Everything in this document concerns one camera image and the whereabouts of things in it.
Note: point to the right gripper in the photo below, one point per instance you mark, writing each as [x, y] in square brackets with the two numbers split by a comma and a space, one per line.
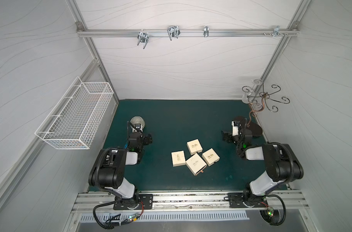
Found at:
[228, 136]

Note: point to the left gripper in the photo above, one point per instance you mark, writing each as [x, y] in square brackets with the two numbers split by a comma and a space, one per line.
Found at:
[145, 139]

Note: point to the cream jewelry box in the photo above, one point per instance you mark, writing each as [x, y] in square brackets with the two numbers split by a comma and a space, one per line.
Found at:
[196, 164]
[178, 158]
[194, 147]
[210, 157]

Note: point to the cream jewelry box top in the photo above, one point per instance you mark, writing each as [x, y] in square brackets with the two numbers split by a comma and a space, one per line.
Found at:
[194, 147]

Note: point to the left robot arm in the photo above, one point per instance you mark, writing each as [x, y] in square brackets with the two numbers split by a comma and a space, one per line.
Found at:
[107, 173]

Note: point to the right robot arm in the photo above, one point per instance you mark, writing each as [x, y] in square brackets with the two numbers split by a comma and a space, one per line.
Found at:
[281, 164]

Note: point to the metal jewelry tree stand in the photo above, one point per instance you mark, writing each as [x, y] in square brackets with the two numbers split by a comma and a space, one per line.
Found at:
[256, 98]

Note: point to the cream jewelry box front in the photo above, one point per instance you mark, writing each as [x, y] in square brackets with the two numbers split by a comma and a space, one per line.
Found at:
[196, 164]

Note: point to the grey ribbed ceramic mug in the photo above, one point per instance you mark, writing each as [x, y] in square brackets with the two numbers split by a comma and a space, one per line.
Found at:
[138, 123]

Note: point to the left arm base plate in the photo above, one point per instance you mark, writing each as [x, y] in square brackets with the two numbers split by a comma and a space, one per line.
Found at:
[137, 202]

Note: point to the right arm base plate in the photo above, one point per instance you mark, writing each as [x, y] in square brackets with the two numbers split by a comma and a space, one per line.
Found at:
[245, 200]

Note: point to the white wire basket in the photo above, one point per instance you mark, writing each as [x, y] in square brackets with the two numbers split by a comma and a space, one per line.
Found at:
[75, 119]

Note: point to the metal clamp bracket left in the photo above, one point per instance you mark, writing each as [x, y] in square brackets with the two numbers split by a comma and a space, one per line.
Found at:
[142, 38]

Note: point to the metal clamp bracket small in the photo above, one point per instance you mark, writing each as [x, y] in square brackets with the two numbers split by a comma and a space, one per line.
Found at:
[206, 31]

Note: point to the metal clamp bracket right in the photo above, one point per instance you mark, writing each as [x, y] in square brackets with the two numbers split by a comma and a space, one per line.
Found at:
[276, 33]

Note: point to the metal clamp bracket middle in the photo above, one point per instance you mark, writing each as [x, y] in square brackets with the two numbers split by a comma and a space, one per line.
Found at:
[173, 32]

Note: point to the aluminium crossbar rail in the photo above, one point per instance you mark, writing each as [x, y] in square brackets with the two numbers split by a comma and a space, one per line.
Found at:
[183, 33]

